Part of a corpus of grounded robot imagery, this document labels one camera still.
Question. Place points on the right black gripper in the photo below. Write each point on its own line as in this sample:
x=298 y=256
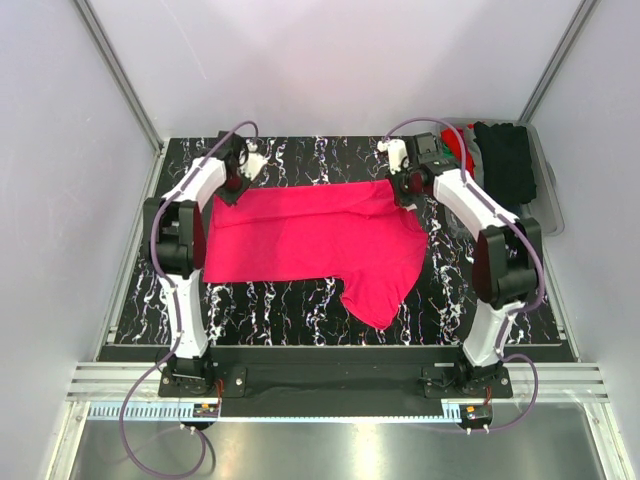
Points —
x=408 y=200

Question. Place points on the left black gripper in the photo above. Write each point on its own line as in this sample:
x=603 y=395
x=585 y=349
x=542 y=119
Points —
x=231 y=199

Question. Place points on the magenta t shirt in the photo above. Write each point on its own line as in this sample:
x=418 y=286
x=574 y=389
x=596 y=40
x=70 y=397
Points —
x=354 y=232

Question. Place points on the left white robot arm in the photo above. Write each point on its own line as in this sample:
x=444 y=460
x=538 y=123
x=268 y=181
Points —
x=175 y=241

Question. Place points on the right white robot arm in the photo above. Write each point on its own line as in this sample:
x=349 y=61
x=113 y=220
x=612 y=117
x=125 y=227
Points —
x=507 y=267

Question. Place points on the green folded t shirt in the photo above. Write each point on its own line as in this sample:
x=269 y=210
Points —
x=448 y=153

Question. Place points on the red folded t shirt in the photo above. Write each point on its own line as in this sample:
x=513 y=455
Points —
x=453 y=139

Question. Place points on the grey folded t shirt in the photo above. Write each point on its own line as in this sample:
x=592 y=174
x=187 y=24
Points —
x=475 y=164

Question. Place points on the black folded t shirt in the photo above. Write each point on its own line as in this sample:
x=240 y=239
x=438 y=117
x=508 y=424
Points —
x=508 y=172

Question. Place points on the clear plastic bin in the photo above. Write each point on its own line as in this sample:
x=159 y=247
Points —
x=545 y=208

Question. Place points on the left orange connector module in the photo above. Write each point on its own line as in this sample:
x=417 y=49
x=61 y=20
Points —
x=206 y=410

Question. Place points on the orange connector module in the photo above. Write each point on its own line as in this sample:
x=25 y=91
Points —
x=206 y=410
x=479 y=413

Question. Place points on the right orange connector module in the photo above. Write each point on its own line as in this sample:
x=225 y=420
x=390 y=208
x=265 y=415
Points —
x=479 y=413

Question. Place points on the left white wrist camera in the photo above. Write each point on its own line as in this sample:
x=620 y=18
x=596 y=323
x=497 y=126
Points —
x=251 y=162

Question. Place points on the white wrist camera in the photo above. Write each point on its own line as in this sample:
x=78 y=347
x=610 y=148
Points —
x=251 y=162
x=398 y=159

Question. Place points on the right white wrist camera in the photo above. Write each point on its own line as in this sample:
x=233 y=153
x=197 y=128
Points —
x=398 y=159

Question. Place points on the left aluminium corner post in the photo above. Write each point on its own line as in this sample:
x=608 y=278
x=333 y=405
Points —
x=98 y=34

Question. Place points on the aluminium corner post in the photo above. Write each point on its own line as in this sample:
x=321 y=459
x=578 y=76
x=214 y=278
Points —
x=98 y=34
x=561 y=52

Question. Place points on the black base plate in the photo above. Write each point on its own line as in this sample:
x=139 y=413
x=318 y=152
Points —
x=464 y=374

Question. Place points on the aluminium frame rail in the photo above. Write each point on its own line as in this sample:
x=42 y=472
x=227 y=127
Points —
x=553 y=381

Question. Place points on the right aluminium corner post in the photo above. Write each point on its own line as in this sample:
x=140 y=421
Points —
x=561 y=52

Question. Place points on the white slotted cable duct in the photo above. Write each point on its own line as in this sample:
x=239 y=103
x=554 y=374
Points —
x=429 y=411

